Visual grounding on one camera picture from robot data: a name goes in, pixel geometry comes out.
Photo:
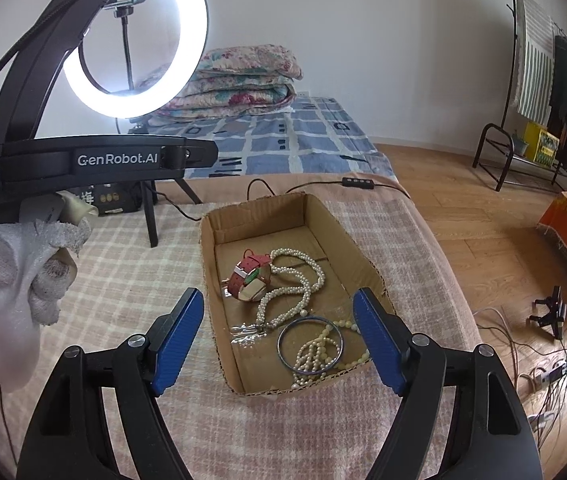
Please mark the cardboard box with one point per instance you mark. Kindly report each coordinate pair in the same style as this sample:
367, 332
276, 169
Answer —
263, 230

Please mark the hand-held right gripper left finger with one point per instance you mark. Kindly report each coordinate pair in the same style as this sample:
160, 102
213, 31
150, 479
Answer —
181, 340

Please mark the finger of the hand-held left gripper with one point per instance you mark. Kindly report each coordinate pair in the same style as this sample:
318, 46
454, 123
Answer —
201, 152

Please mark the power strip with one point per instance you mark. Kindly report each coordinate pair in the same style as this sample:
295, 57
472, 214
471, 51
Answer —
553, 374

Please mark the striped hanging cloth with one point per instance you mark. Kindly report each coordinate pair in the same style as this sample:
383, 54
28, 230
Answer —
536, 60

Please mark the pink plaid blanket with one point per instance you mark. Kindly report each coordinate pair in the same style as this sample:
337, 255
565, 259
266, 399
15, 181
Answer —
288, 435

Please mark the black printed bag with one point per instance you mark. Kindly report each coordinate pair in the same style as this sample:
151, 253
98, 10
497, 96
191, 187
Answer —
113, 200

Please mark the blue bangle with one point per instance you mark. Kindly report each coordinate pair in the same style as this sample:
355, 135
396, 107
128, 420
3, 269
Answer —
283, 355

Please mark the yellow box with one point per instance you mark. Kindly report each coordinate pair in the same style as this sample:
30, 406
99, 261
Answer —
541, 142

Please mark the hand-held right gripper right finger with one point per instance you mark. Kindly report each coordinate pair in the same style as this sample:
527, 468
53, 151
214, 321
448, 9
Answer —
376, 345

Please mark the black tripod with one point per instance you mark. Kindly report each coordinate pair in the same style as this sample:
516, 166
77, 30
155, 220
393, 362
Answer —
152, 220

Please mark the black metal clothes rack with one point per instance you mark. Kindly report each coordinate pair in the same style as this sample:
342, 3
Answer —
486, 150

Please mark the small black floor stand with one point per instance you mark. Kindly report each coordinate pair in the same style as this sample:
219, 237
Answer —
553, 312

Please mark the blue checked bedsheet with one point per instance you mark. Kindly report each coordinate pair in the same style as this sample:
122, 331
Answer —
288, 135

